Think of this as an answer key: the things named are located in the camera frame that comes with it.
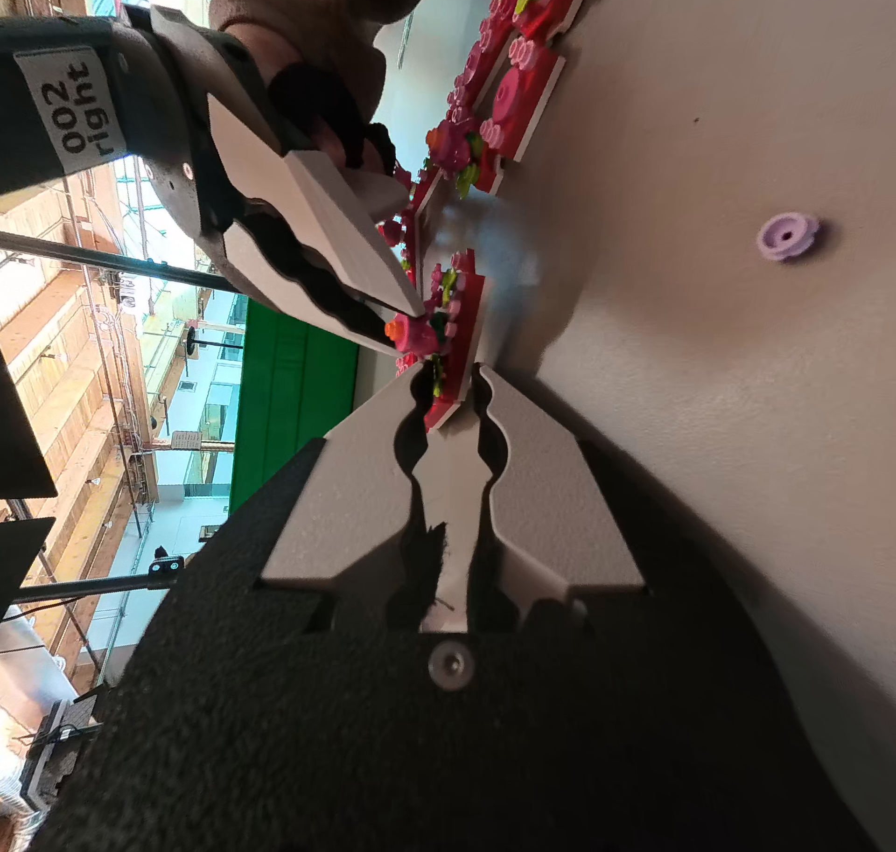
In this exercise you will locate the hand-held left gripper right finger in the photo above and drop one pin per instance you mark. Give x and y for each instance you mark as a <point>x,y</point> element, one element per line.
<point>553,509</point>

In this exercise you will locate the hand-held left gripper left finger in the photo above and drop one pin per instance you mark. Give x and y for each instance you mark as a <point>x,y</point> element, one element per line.
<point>336,509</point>

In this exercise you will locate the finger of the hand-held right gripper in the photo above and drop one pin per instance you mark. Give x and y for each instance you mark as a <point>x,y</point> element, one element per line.
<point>273,271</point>
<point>336,229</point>

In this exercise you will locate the magenta lego flower piece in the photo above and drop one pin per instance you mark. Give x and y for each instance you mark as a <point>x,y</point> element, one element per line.
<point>414,335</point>

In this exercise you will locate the row of red flower bricks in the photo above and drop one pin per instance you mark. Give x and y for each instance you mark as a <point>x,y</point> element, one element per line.
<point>465,334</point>

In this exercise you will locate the lilac lego flower piece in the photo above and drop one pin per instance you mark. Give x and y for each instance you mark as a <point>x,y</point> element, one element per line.
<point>787,236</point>

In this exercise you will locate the person's right hand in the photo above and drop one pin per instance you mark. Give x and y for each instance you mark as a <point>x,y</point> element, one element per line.
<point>252,47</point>

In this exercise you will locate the metal rod with disc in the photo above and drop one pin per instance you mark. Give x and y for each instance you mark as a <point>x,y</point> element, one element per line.
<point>210,342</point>

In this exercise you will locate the green box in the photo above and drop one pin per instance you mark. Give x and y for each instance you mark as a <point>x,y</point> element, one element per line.
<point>294,390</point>

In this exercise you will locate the metal rod with clamp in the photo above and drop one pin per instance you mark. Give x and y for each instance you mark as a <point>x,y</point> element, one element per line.
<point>91,584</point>

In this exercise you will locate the black panel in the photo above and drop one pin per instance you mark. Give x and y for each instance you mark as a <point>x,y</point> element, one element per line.
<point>21,439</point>
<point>21,558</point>

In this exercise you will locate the silver duct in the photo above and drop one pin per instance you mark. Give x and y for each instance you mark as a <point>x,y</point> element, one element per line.
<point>24,656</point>

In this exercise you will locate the black mount bracket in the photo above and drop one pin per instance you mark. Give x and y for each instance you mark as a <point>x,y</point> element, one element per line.
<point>52,754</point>

